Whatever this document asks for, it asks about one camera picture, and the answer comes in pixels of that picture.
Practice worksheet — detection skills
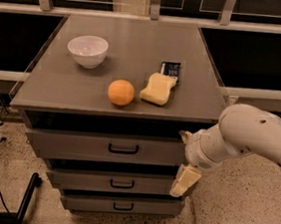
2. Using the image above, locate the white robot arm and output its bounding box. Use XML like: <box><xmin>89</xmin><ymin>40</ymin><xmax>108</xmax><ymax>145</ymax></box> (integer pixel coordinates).
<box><xmin>170</xmin><ymin>104</ymin><xmax>281</xmax><ymax>197</ymax></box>

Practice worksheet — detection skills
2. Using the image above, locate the grey top drawer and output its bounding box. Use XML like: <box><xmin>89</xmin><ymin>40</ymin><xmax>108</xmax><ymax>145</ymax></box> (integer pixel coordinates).
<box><xmin>26</xmin><ymin>128</ymin><xmax>184</xmax><ymax>166</ymax></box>

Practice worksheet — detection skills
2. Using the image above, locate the dark blue snack packet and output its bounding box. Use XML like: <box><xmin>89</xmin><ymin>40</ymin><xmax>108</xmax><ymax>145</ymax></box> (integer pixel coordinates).
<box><xmin>160</xmin><ymin>62</ymin><xmax>180</xmax><ymax>82</ymax></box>

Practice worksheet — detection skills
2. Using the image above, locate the grey middle drawer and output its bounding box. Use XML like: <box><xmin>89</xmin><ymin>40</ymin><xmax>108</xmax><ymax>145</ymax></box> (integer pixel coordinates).
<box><xmin>47</xmin><ymin>169</ymin><xmax>173</xmax><ymax>195</ymax></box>

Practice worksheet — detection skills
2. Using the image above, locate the orange fruit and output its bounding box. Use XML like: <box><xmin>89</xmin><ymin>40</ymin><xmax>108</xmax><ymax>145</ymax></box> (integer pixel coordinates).
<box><xmin>108</xmin><ymin>80</ymin><xmax>135</xmax><ymax>107</ymax></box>

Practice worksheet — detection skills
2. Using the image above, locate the grey bottom drawer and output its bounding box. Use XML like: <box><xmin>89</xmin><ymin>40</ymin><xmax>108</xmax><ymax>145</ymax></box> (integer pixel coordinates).
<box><xmin>60</xmin><ymin>191</ymin><xmax>184</xmax><ymax>216</ymax></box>

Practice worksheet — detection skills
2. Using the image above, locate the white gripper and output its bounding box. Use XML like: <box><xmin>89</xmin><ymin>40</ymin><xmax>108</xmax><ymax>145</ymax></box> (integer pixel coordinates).
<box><xmin>170</xmin><ymin>129</ymin><xmax>224</xmax><ymax>198</ymax></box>

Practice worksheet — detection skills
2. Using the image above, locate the grey drawer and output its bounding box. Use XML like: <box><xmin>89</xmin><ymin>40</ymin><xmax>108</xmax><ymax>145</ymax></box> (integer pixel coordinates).
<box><xmin>60</xmin><ymin>191</ymin><xmax>184</xmax><ymax>216</ymax></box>
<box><xmin>26</xmin><ymin>128</ymin><xmax>184</xmax><ymax>166</ymax></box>
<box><xmin>47</xmin><ymin>169</ymin><xmax>173</xmax><ymax>195</ymax></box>

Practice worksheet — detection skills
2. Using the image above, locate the black metal stand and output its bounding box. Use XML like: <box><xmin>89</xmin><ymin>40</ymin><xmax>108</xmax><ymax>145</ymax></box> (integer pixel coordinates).
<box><xmin>0</xmin><ymin>173</ymin><xmax>42</xmax><ymax>224</ymax></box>

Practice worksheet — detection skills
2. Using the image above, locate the yellow sponge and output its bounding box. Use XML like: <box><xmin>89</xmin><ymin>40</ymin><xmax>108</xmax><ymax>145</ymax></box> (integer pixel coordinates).
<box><xmin>140</xmin><ymin>73</ymin><xmax>176</xmax><ymax>107</ymax></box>

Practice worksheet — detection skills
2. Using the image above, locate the grey drawer cabinet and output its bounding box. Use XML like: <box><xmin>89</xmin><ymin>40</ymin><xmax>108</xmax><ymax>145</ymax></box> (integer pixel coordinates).
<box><xmin>0</xmin><ymin>5</ymin><xmax>237</xmax><ymax>224</ymax></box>

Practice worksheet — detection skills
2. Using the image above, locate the metal window railing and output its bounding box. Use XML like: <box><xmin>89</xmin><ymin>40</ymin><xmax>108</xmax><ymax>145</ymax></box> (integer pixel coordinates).
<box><xmin>0</xmin><ymin>0</ymin><xmax>281</xmax><ymax>132</ymax></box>

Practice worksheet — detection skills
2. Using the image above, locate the white ceramic bowl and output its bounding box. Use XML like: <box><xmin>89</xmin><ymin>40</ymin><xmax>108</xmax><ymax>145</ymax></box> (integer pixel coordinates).
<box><xmin>67</xmin><ymin>35</ymin><xmax>110</xmax><ymax>69</ymax></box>

